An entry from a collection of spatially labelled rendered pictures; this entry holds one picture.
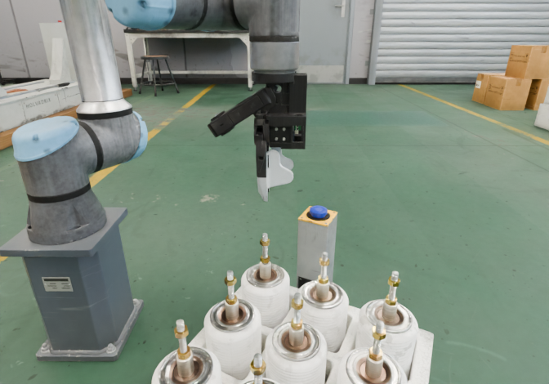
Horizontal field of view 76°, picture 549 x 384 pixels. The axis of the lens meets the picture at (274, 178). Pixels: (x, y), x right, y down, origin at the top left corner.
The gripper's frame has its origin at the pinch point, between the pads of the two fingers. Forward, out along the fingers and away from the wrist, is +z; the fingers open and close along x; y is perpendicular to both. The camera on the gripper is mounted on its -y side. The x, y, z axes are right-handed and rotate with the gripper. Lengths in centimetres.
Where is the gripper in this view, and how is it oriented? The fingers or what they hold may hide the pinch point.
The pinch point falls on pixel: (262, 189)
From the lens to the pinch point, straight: 62.1
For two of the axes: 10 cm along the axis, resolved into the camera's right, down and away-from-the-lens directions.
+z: 0.0, 9.3, 3.8
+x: 0.6, -3.8, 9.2
